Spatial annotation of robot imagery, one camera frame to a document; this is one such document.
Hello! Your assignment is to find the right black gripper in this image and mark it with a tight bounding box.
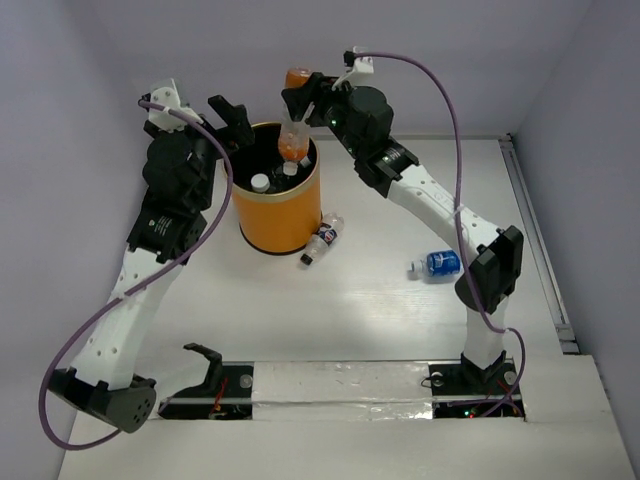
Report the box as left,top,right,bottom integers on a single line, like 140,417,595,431
283,71,365,160

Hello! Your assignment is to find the orange label plastic bottle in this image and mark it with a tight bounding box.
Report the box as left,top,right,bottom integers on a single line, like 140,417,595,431
277,67,311,177

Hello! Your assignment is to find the clear ribbed plastic bottle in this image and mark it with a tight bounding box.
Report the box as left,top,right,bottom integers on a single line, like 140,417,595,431
250,173,271,193

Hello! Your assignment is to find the small Pepsi label bottle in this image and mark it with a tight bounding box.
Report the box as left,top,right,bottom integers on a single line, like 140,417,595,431
300,213,344,267

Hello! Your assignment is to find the blue label plastic bottle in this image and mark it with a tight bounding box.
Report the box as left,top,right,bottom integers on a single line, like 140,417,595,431
407,249,462,283

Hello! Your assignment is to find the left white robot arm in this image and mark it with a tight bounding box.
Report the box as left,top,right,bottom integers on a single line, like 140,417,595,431
38,93,255,433

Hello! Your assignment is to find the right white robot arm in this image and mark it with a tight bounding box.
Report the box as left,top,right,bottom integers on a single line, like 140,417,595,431
282,72,524,392

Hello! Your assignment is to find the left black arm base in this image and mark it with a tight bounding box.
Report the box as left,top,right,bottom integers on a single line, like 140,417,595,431
157,342,255,421

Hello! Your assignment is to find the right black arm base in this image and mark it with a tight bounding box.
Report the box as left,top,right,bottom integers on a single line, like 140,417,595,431
420,361,517,419

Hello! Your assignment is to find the orange cylindrical bin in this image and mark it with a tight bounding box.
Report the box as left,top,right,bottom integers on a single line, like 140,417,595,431
230,122,322,255

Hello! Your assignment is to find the silver foil tape strip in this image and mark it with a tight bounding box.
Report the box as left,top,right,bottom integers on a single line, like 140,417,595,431
251,361,433,422

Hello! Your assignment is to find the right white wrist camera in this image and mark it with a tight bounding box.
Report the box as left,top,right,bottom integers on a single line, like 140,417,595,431
332,46,374,91

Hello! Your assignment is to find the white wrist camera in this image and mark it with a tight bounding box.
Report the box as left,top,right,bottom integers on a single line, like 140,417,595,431
332,46,374,91
141,78,204,133

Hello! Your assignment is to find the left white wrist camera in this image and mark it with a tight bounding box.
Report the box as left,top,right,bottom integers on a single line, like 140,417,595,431
141,78,204,133

